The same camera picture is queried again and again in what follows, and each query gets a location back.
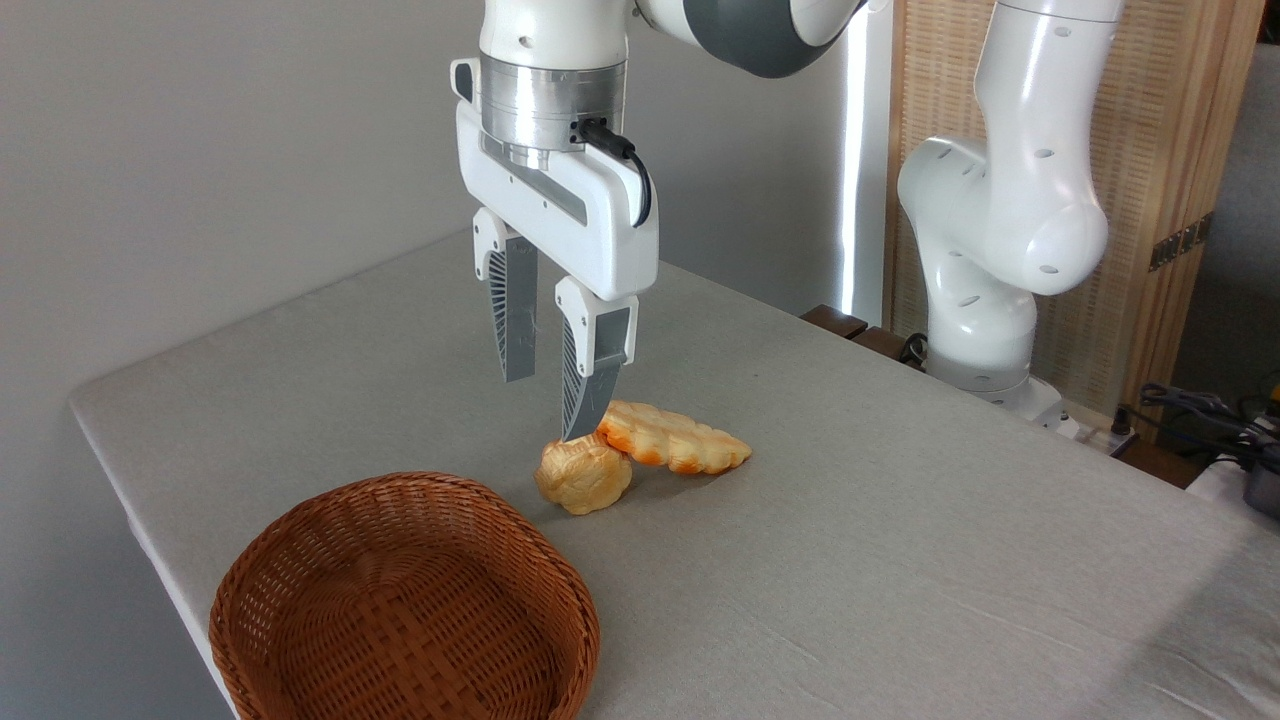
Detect grey tablecloth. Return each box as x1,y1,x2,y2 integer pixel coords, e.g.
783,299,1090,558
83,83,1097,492
68,228,1280,720

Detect brown woven wicker basket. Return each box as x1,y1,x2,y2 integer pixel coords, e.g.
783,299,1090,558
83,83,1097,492
208,471,602,720

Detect wooden bamboo folding screen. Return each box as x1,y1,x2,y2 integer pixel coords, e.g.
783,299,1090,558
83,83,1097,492
884,0,1266,441

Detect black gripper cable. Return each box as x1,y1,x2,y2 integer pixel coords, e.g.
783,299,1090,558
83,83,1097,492
578,118,654,229

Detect black cable bundle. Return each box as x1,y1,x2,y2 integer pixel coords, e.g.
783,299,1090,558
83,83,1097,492
1138,383,1280,473

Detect long braided bread loaf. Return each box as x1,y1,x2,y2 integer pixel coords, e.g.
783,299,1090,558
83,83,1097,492
596,400,753,476

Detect grey round container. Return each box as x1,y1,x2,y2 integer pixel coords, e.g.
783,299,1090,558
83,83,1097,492
1243,463,1280,519

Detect dark brown wooden furniture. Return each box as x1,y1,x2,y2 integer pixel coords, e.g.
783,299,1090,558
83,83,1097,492
800,304,931,371

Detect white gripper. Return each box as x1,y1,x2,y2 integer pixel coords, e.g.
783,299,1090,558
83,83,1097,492
450,58,661,442

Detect round golden bread roll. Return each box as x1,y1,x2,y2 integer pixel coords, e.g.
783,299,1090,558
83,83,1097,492
533,432,634,516

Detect dark metal screen hinge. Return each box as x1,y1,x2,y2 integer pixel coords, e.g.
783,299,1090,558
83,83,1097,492
1148,212,1215,273

